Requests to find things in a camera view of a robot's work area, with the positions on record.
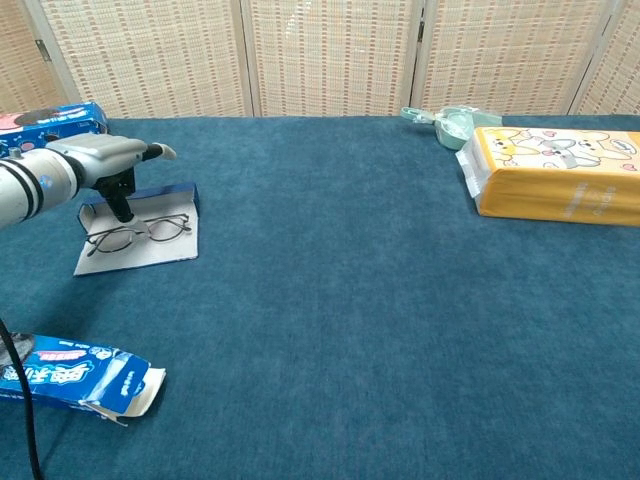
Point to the orange cartoon tissue pack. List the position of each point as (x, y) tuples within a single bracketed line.
[(550, 190)]

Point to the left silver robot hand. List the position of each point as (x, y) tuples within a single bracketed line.
[(105, 152)]

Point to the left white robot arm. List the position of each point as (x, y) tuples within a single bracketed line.
[(30, 185)]

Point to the opened blue Oreo box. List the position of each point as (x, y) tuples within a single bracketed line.
[(75, 372)]

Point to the bamboo folding screen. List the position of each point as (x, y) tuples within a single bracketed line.
[(320, 55)]

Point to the teal table cloth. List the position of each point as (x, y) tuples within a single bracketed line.
[(375, 300)]

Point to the mint green dustpan brush set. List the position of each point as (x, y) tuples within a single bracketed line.
[(452, 132)]

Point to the dark blue glasses case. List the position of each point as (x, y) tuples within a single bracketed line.
[(165, 252)]

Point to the closed blue Oreo box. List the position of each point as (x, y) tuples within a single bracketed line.
[(30, 131)]

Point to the dark-framed eyeglasses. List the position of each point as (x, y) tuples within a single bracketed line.
[(167, 231)]

